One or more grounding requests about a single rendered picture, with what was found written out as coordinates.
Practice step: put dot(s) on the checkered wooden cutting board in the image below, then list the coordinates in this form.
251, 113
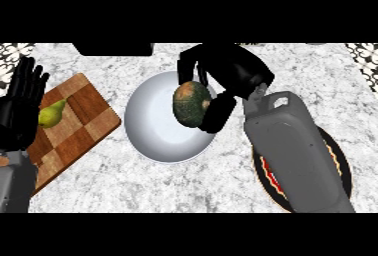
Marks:
74, 130

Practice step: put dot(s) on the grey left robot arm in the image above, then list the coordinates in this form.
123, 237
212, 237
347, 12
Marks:
15, 181

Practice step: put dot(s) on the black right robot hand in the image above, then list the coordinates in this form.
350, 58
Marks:
235, 70

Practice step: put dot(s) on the black flat appliance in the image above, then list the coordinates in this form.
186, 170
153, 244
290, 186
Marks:
114, 48

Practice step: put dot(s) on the black red patterned plate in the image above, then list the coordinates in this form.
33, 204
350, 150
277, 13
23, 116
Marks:
268, 180

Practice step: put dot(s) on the green pear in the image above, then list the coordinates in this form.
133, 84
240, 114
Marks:
51, 114

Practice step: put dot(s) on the white bowl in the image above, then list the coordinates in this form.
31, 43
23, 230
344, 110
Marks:
164, 130

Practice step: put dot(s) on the green orange squash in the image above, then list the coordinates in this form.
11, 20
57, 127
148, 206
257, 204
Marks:
191, 104

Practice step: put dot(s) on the black white patterned tile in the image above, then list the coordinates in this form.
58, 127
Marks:
11, 58
365, 61

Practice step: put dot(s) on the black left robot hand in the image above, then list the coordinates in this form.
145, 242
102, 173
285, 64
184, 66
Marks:
20, 100

